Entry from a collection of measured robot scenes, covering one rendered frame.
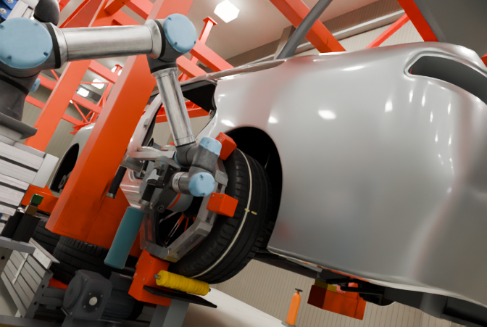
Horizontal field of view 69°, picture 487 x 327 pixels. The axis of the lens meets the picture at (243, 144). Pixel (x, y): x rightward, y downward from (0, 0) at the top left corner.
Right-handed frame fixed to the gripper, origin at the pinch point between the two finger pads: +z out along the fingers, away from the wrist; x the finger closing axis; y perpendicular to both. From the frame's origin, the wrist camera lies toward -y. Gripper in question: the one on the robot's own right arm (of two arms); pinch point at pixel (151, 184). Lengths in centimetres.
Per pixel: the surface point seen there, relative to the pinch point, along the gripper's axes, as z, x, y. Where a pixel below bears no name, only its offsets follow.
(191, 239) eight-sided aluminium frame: -1.5, -25.1, -14.2
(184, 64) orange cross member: 251, -101, 182
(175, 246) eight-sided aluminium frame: 0.8, -20.5, -18.9
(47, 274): 66, 1, -50
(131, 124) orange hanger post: 56, -3, 32
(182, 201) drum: 10.3, -21.9, 0.1
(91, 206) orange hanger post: 55, -1, -14
